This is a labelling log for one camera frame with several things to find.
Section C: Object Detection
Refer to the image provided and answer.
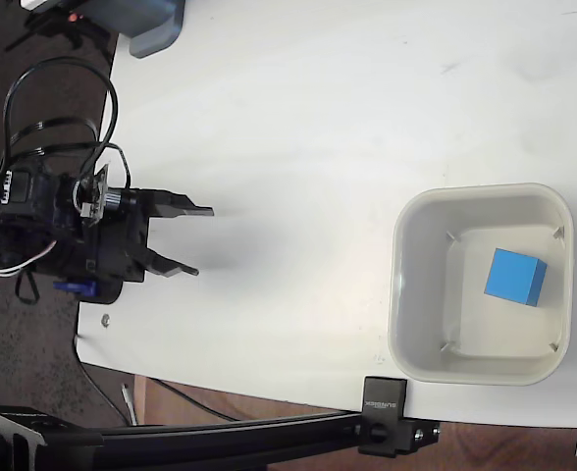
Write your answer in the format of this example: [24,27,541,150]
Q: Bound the black table clamp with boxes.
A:
[357,376,441,458]

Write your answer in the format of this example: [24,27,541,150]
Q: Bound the black base plate, blue clamps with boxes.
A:
[51,277,124,305]

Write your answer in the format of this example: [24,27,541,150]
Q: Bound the blue-gray device base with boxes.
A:
[79,0,187,60]

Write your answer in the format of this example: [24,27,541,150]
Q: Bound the black strap loop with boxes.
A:
[12,270,41,305]

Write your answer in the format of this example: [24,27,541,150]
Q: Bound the blue cube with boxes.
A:
[483,247,549,308]

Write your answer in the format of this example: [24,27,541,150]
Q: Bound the black floor cable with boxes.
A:
[74,335,240,424]

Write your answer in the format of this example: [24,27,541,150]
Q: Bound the black looped cable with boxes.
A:
[1,56,133,197]

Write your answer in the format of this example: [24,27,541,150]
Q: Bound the white thin cable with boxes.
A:
[0,241,57,275]

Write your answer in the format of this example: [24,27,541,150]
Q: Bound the camera circuit board with lens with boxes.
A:
[74,163,138,230]

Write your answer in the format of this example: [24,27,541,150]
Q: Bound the white square plastic bin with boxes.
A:
[387,183,576,387]

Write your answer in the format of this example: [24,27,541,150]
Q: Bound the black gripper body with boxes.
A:
[87,185,153,285]

